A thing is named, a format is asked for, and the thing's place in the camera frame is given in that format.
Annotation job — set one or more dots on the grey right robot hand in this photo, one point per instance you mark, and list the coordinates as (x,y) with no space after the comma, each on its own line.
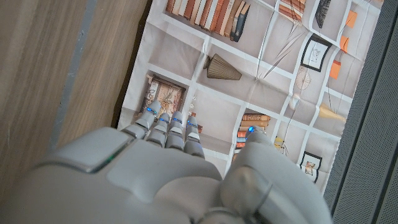
(140,180)

